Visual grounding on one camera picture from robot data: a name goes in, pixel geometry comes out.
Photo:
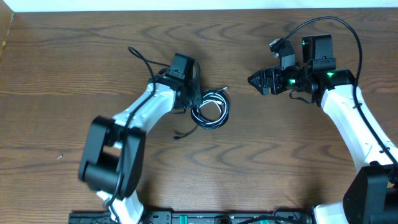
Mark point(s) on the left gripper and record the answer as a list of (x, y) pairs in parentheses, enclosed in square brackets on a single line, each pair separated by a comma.
[(193, 94)]

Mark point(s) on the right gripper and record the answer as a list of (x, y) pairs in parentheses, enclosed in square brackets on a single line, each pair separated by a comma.
[(275, 73)]

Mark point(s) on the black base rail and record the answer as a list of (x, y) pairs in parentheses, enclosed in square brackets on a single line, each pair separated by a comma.
[(283, 215)]

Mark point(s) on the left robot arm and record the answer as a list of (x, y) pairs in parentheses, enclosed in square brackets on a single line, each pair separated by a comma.
[(113, 156)]

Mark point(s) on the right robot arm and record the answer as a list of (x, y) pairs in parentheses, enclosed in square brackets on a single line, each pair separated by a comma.
[(372, 196)]

